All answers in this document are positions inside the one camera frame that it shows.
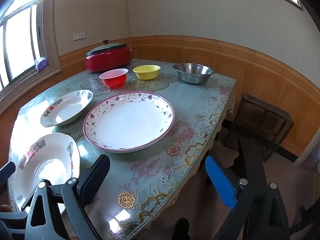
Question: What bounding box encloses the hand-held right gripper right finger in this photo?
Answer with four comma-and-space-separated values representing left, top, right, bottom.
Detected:
205, 156, 290, 240

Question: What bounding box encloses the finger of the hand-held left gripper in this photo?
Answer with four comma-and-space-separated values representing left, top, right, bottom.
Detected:
0, 212, 27, 240
0, 161, 16, 188

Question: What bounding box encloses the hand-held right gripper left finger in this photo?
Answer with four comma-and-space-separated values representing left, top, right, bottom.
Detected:
21, 154, 111, 240

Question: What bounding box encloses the white floral deep plate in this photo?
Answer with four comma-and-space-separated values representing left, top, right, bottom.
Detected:
10, 133, 80, 217
41, 89, 94, 127

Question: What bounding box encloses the large purple rimmed floral plate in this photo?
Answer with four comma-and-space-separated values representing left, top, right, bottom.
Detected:
83, 92, 175, 154

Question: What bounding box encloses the red plastic bowl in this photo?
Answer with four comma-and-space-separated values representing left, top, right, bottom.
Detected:
99, 68, 129, 90

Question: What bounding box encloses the stainless steel bowl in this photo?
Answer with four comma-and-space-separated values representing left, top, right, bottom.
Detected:
172, 63, 215, 85

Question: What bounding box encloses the yellow plastic bowl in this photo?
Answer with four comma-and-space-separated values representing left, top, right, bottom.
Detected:
133, 65, 161, 80

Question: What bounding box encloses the dark wooden stool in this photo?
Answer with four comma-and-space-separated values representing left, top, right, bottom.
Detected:
222, 93, 294, 157

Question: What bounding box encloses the purple tissue pack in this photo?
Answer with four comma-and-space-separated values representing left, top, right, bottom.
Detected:
35, 57, 48, 71

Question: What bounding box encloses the red electric cooking pot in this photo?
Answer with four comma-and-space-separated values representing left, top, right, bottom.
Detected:
85, 45, 132, 73

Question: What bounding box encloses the window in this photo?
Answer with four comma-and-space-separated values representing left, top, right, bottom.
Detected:
0, 0, 62, 102

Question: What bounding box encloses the grey pot lid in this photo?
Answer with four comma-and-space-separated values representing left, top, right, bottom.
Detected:
86, 39, 127, 56

